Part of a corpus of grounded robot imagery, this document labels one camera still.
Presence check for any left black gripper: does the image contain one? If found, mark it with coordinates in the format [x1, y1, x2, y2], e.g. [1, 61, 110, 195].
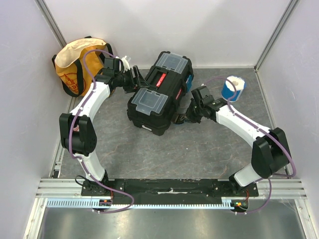
[116, 67, 150, 95]

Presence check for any black plastic tool box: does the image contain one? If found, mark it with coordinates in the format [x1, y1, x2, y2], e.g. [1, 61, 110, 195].
[127, 51, 194, 136]

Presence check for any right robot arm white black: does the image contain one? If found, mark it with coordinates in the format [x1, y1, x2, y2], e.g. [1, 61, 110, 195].
[172, 85, 292, 196]

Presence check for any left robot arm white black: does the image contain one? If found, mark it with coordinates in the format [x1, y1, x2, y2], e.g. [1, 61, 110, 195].
[59, 56, 142, 196]

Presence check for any blue wrapped paper roll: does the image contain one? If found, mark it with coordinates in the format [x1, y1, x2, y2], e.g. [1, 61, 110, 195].
[221, 76, 246, 102]

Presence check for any yellow canvas tote bag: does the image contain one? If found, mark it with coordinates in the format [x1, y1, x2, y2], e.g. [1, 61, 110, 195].
[52, 36, 113, 97]

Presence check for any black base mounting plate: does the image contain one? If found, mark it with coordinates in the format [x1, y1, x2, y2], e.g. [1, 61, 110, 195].
[81, 178, 259, 206]

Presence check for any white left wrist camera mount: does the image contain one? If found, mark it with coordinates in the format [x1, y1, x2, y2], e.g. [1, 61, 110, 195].
[121, 55, 131, 72]

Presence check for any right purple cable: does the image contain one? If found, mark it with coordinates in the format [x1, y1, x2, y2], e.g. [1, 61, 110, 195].
[203, 76, 297, 215]

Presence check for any purple cable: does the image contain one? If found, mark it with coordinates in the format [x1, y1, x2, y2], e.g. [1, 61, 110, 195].
[68, 49, 136, 214]
[203, 76, 297, 215]

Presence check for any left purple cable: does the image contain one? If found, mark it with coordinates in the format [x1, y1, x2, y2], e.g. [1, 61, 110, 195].
[68, 49, 136, 214]

